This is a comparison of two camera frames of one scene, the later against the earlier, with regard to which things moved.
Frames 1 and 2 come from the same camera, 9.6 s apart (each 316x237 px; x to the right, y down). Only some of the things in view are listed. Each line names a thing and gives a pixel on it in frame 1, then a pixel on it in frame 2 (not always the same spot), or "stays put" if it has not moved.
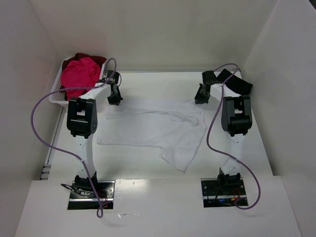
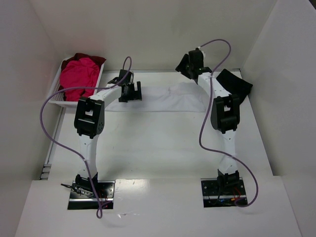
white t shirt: x=177 y=128 -> x=179 y=97
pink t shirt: x=80 y=72 stays put
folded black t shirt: x=240 y=86 stays put
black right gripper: x=202 y=95 -> x=185 y=68
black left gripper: x=114 y=95 -> x=131 y=93
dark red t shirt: x=99 y=60 stays put
